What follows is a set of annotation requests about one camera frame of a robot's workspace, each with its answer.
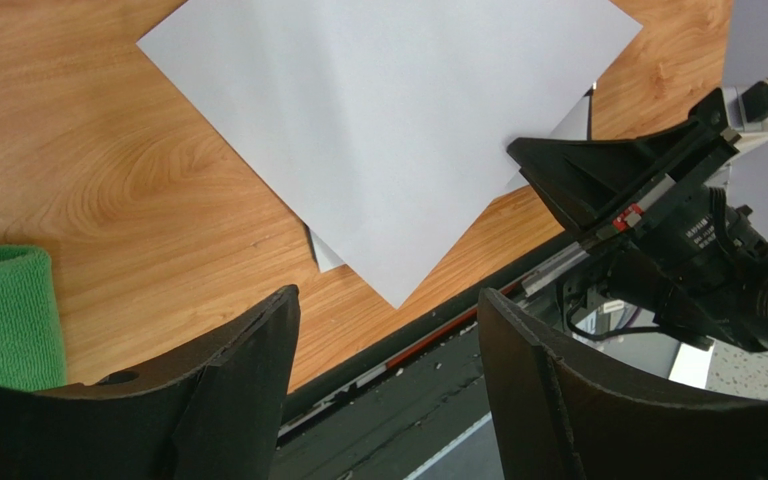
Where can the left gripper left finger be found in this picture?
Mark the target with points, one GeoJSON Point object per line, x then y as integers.
{"type": "Point", "coordinates": [208, 409]}

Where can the green cloth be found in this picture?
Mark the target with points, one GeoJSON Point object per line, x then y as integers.
{"type": "Point", "coordinates": [32, 351]}

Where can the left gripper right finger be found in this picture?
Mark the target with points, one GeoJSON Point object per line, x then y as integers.
{"type": "Point", "coordinates": [563, 410]}

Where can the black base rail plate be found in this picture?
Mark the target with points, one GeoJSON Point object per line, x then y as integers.
{"type": "Point", "coordinates": [436, 399]}

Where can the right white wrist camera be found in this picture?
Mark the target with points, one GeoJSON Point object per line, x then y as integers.
{"type": "Point", "coordinates": [746, 110]}

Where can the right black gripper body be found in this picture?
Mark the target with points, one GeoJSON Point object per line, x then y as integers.
{"type": "Point", "coordinates": [692, 260]}

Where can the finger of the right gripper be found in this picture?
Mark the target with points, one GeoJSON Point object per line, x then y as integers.
{"type": "Point", "coordinates": [586, 185]}

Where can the black clipboard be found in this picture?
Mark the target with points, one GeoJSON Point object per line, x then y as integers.
{"type": "Point", "coordinates": [590, 113]}

